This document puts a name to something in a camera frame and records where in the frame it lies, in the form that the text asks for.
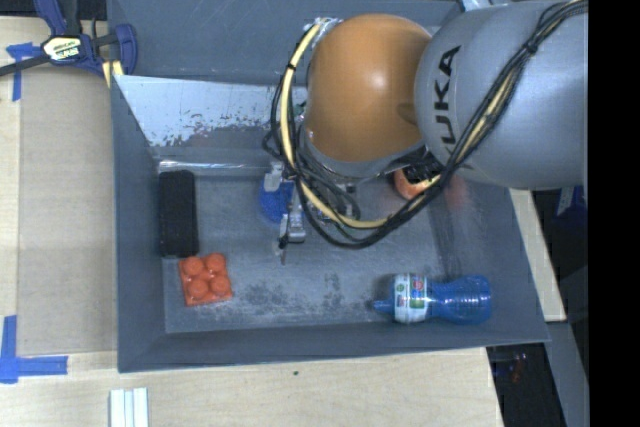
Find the grey metal bin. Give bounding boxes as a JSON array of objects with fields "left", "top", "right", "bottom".
[{"left": 104, "top": 0, "right": 552, "bottom": 374}]

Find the orange square block with bumps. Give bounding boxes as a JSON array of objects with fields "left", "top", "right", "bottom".
[{"left": 177, "top": 252, "right": 235, "bottom": 308}]

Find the black flat block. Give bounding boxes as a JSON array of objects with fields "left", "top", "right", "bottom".
[{"left": 158, "top": 169, "right": 201, "bottom": 259}]

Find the blue plastic bottle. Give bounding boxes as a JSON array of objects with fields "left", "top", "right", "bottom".
[{"left": 371, "top": 272, "right": 493, "bottom": 327}]

